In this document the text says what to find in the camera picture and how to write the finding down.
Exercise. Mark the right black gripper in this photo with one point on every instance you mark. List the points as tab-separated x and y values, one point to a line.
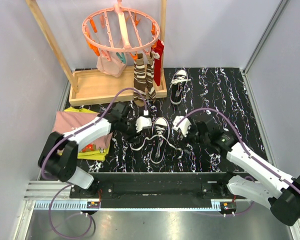
193	127

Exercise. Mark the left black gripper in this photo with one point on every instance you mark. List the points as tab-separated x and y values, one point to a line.
135	136

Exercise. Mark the black white sneaker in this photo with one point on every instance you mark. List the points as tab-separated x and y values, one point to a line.
177	85
161	133

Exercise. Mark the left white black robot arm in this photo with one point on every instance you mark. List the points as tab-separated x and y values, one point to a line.
58	159

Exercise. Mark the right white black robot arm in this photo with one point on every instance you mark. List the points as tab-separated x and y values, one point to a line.
274	189

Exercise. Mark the yellow-green folded garment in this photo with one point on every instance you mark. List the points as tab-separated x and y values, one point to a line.
95	155

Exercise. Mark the black marble pattern mat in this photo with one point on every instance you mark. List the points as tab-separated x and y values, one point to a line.
220	88

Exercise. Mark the right brown striped sock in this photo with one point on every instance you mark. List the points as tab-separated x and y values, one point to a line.
150	77

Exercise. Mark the brown striped sock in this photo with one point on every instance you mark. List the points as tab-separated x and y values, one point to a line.
139	80
150	77

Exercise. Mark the wooden drying rack stand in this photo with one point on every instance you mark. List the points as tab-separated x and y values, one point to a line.
91	87

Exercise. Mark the left brown striped sock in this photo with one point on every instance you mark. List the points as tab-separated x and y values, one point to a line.
139	80

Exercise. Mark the pink hanging garment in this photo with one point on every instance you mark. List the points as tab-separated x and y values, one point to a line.
115	67

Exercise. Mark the pink folded t-shirt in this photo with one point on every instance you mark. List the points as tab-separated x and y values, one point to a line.
72	119

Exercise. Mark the pink round clip hanger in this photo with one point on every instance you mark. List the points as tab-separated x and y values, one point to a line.
90	30

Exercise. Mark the red hanging cloth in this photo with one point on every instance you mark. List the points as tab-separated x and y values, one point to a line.
158	53

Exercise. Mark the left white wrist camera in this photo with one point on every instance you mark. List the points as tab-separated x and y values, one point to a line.
143	122

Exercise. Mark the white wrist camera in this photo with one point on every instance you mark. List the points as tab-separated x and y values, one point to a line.
143	122
181	124

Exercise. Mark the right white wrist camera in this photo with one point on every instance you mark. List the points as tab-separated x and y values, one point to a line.
181	124

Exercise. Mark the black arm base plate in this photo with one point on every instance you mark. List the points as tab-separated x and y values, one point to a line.
156	191

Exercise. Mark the grey slotted cable duct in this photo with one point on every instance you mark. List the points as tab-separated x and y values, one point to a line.
71	205

